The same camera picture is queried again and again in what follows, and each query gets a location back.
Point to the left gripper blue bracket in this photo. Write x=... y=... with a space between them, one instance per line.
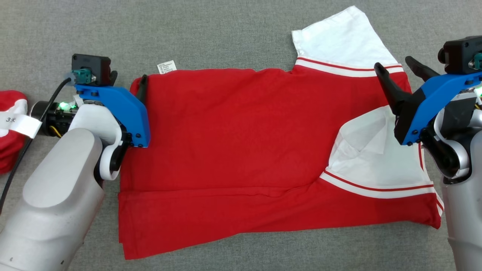
x=124 y=107

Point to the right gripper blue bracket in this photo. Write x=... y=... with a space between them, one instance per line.
x=429 y=101

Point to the red shirt with white sleeves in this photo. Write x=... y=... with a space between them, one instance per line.
x=233 y=143

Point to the red garment with white stripe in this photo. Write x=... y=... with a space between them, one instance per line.
x=11 y=152

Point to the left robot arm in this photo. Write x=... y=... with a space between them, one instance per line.
x=56 y=195

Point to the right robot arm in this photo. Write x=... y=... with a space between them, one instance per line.
x=465 y=210

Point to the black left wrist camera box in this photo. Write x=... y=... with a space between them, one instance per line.
x=98 y=67

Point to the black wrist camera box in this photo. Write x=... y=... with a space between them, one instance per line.
x=457 y=52
x=98 y=67

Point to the teal left camera connector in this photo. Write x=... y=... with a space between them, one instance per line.
x=82 y=76

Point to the teal camera connector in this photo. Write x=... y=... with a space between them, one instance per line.
x=478 y=61
x=82 y=76

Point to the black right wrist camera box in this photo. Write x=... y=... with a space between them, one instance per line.
x=457 y=52

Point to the teal right camera connector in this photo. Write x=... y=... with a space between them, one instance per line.
x=478 y=61

